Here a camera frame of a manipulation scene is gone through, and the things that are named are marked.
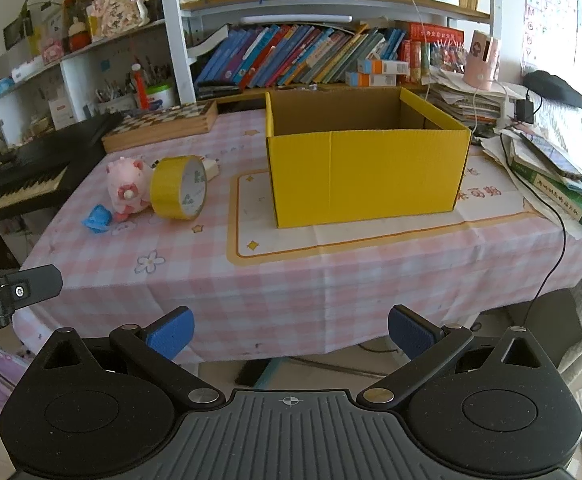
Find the blue wrapper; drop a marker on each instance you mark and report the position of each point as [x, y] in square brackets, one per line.
[98, 220]

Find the yellow cardboard box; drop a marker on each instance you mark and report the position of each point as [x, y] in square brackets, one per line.
[359, 154]

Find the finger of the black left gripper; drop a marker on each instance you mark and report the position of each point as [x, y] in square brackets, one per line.
[30, 286]

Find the black power adapter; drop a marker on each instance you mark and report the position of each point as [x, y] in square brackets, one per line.
[524, 111]

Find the yellow tape roll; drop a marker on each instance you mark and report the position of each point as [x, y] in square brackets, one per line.
[178, 188]

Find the orange white medicine box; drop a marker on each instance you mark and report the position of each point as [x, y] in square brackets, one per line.
[383, 67]

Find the pink checkered tablecloth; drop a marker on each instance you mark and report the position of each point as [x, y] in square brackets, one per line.
[257, 291]

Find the white bookshelf unit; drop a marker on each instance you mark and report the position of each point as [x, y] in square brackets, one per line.
[191, 21]

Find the green thick book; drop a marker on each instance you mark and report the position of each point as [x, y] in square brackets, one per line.
[569, 201]

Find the black electronic keyboard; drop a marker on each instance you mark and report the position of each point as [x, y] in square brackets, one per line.
[46, 171]

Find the red white glue bottle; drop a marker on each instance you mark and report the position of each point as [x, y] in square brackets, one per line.
[140, 85]

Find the pink plush pig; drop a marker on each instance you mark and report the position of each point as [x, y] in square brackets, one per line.
[128, 183]

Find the white green lidded jar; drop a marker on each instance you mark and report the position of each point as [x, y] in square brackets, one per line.
[161, 96]

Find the phone on book stack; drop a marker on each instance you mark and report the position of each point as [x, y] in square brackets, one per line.
[552, 155]

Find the black pouch by window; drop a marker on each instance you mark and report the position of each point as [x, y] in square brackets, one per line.
[552, 88]

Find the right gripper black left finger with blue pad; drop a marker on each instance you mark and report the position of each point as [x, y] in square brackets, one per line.
[148, 353]

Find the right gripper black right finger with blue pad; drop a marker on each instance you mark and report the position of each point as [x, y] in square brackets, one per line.
[431, 351]

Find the wooden chess board box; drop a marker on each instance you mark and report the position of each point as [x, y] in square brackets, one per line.
[161, 125]

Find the white charger cube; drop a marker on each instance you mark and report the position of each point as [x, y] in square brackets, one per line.
[211, 168]

